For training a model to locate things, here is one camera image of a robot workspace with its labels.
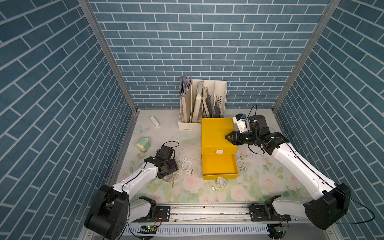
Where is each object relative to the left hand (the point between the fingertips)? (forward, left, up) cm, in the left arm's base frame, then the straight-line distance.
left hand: (175, 169), depth 87 cm
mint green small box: (+14, +21, +5) cm, 26 cm away
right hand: (+9, -29, +21) cm, 37 cm away
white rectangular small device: (+35, +18, +1) cm, 40 cm away
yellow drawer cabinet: (+12, -21, +20) cm, 31 cm away
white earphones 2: (+4, -40, -1) cm, 40 cm away
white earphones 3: (+3, -7, -2) cm, 8 cm away
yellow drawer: (-2, -23, +8) cm, 24 cm away
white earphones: (-6, -26, -2) cm, 27 cm away
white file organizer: (+36, -14, +23) cm, 45 cm away
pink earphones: (-4, +2, -2) cm, 5 cm away
